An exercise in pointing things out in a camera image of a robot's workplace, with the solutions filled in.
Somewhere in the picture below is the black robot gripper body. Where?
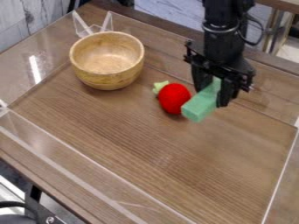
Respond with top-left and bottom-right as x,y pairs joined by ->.
183,39 -> 256,92

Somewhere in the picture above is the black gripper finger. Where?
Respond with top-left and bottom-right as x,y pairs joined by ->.
191,65 -> 212,92
218,76 -> 240,108

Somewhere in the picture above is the green rectangular stick block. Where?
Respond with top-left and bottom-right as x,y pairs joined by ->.
182,78 -> 220,123

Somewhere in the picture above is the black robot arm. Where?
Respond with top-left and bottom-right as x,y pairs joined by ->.
184,0 -> 256,108

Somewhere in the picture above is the light wooden bowl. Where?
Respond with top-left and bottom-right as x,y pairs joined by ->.
70,31 -> 146,91

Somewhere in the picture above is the red plush strawberry toy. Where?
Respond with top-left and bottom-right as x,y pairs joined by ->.
152,80 -> 192,115

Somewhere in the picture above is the metal table leg background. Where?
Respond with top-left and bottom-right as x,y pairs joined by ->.
263,9 -> 295,55

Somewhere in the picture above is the clear acrylic tray wall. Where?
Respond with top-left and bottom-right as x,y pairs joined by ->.
0,8 -> 299,224

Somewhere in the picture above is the black table frame leg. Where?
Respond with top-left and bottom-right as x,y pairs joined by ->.
24,185 -> 67,224

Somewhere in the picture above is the black cable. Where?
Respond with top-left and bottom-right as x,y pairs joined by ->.
0,199 -> 39,224

